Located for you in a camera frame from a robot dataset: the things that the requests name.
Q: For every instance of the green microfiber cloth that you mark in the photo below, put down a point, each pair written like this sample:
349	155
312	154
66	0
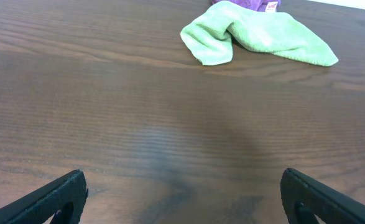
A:
209	37

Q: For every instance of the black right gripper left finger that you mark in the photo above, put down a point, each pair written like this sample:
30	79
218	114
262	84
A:
62	201

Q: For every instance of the crumpled purple cloth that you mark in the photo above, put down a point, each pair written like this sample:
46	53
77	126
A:
247	5

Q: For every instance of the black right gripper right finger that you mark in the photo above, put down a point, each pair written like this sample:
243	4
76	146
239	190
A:
305	200

